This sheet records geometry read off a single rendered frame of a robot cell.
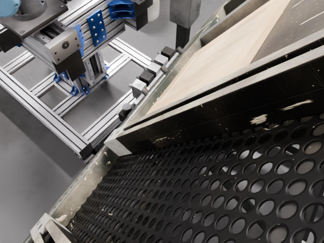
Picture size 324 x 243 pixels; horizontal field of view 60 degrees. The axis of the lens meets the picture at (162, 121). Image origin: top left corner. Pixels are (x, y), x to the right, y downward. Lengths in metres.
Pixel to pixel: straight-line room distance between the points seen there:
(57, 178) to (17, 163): 0.31
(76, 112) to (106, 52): 0.56
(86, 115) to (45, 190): 0.54
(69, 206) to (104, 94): 1.16
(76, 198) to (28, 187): 1.12
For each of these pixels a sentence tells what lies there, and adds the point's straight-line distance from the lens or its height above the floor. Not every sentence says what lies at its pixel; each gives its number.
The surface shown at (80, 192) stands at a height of 0.89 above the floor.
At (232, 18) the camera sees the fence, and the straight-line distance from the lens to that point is 1.15.
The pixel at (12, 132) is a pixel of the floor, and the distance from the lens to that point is 2.28.
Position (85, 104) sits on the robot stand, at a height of 0.21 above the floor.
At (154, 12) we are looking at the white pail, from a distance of 2.73.
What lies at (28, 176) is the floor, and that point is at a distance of 2.07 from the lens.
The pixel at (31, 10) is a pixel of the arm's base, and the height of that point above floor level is 1.07.
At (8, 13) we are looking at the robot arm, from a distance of 1.09.
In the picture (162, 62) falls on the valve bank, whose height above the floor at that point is 0.76.
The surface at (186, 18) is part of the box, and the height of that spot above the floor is 0.81.
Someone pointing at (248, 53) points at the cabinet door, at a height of 1.30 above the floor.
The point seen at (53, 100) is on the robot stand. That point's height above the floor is 0.21.
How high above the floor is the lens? 1.77
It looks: 59 degrees down
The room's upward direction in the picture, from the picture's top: straight up
